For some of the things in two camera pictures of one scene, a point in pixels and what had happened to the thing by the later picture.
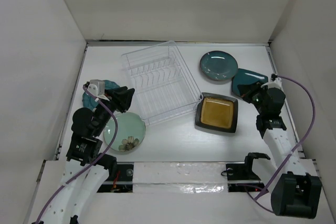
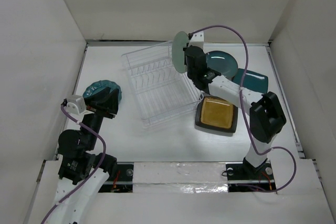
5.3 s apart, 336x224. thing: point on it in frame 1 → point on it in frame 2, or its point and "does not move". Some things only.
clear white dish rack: [161, 81] does not move
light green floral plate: [131, 132] → [179, 41]
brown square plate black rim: [217, 112] does not move
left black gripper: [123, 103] → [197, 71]
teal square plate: [242, 76] does not move
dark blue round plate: [218, 65] does not move
